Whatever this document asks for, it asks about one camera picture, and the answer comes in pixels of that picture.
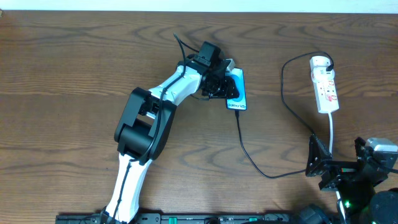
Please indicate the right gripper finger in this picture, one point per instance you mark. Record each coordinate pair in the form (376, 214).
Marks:
(318, 154)
(360, 148)

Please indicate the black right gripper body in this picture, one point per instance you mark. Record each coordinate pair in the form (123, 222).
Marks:
(342, 170)

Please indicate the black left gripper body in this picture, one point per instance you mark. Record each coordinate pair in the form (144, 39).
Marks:
(224, 88)

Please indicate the blue Samsung Galaxy smartphone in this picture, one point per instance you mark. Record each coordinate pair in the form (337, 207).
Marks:
(238, 100)

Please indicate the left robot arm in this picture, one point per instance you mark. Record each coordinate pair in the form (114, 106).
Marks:
(145, 124)

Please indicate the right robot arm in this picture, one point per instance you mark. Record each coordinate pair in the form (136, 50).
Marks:
(354, 183)

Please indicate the white USB charger adapter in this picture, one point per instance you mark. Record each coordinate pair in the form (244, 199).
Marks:
(319, 66)

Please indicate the white power strip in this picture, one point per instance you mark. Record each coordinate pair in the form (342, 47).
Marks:
(325, 90)

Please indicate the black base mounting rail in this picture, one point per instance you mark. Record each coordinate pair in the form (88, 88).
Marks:
(156, 218)

